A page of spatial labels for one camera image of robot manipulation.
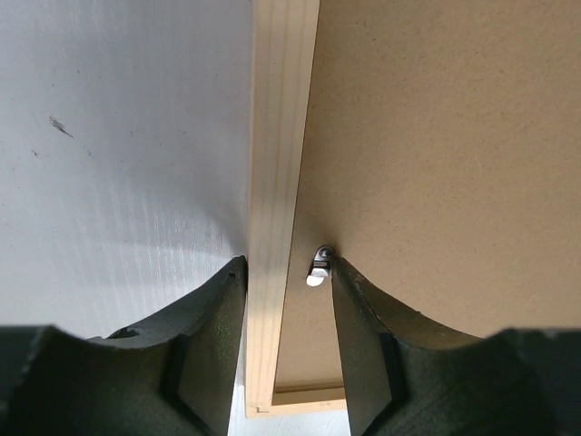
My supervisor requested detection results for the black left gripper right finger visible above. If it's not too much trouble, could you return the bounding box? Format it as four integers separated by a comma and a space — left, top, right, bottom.
331, 258, 580, 435

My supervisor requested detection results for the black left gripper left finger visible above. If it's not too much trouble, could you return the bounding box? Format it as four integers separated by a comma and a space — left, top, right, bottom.
1, 257, 247, 435

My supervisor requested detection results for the brown cardboard backing board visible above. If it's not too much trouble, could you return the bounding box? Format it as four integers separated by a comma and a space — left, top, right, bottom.
276, 1, 580, 391

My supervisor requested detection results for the light wooden picture frame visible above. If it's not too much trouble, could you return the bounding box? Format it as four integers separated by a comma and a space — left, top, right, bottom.
244, 1, 346, 419

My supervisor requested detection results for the metal turn clip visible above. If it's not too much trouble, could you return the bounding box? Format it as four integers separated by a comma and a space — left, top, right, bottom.
306, 245, 335, 287

